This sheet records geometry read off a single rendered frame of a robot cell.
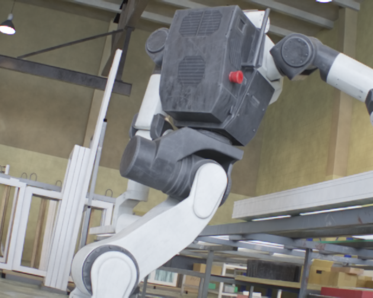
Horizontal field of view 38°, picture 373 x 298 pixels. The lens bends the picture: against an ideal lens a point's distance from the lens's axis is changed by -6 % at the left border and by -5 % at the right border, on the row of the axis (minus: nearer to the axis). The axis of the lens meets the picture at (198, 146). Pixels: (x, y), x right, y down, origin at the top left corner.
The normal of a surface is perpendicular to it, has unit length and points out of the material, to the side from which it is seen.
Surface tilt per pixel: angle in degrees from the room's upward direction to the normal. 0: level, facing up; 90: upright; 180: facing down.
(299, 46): 112
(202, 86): 99
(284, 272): 92
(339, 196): 90
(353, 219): 90
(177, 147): 90
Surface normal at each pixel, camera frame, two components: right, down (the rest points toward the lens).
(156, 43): -0.50, -0.37
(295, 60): -0.43, 0.12
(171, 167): 0.30, 0.24
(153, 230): 0.44, -0.13
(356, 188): -0.94, -0.21
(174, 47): -0.56, -0.11
